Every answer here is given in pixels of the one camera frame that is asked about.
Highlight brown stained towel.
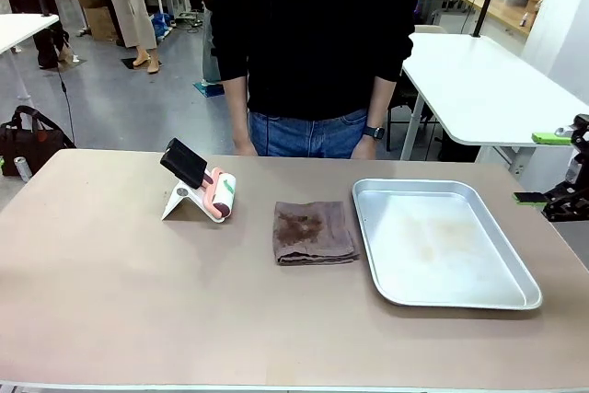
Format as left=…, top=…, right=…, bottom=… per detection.
left=273, top=200, right=362, bottom=267

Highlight pink lint roller black grip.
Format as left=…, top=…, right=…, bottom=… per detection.
left=159, top=137, right=238, bottom=222

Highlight person's right forearm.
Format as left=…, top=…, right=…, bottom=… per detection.
left=223, top=74, right=251, bottom=142

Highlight person's left forearm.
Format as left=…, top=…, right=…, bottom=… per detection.
left=363, top=74, right=398, bottom=130

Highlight person's left hand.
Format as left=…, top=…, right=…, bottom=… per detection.
left=352, top=136, right=378, bottom=160

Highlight person's right hand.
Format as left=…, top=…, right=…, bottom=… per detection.
left=232, top=136, right=260, bottom=157

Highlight large white side table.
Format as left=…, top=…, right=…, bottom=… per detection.
left=398, top=31, right=589, bottom=163

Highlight wooden top workbench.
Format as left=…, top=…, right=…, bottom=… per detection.
left=459, top=0, right=536, bottom=38

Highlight silver metal tray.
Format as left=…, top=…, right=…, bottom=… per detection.
left=352, top=179, right=544, bottom=311

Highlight person's blue jeans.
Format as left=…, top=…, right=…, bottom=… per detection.
left=248, top=109, right=370, bottom=158

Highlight person's black sweater torso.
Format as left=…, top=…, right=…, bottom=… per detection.
left=210, top=0, right=421, bottom=121

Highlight teal floor mat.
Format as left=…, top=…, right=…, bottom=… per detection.
left=192, top=81, right=226, bottom=98

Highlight bystander in light jeans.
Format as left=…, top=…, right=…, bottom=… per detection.
left=186, top=0, right=226, bottom=87

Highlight white folded roller stand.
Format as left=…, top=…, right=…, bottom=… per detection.
left=160, top=182, right=231, bottom=225

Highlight bystander in beige trousers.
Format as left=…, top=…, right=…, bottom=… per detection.
left=94, top=0, right=162, bottom=75

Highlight open cardboard box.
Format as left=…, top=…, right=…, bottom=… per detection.
left=75, top=0, right=123, bottom=42

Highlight dark brown bag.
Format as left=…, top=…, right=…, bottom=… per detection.
left=0, top=105, right=77, bottom=178

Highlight silver drink can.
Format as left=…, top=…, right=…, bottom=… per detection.
left=13, top=156, right=31, bottom=183

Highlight bystander in dark clothes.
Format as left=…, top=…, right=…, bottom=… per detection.
left=0, top=0, right=71, bottom=70

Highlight small white side table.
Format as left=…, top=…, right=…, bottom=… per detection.
left=0, top=13, right=62, bottom=100

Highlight thin black floor cable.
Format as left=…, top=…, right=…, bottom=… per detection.
left=55, top=68, right=77, bottom=146

